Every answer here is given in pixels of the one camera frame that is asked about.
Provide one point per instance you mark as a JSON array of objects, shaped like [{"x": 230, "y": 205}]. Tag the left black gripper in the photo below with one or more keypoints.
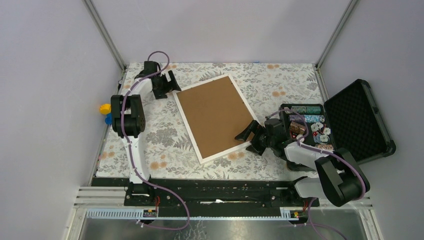
[{"x": 160, "y": 93}]

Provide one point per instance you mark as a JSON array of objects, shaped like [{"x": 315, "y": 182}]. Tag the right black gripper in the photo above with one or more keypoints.
[{"x": 252, "y": 127}]

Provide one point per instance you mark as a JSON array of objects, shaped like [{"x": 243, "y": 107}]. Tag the brown backing board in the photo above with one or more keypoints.
[{"x": 215, "y": 116}]

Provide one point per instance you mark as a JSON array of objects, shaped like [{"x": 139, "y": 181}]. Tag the white picture frame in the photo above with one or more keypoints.
[{"x": 198, "y": 142}]

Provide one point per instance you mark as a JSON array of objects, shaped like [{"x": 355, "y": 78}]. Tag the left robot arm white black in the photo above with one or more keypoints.
[{"x": 128, "y": 121}]

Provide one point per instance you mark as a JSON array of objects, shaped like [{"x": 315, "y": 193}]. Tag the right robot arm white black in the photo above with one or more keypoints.
[{"x": 339, "y": 177}]

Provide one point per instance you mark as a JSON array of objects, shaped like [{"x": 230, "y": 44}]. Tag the brown playing card box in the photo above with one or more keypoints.
[{"x": 297, "y": 128}]

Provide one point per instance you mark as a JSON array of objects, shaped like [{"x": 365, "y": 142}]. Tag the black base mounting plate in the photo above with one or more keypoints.
[{"x": 280, "y": 193}]

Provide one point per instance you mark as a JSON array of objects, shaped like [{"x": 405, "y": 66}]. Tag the yellow blue toy car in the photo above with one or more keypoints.
[{"x": 105, "y": 109}]

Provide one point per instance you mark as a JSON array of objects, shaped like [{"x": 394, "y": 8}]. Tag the black foam lined case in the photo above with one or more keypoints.
[{"x": 350, "y": 119}]

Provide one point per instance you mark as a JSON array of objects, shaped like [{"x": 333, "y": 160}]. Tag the aluminium rail frame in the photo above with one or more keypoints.
[{"x": 110, "y": 202}]

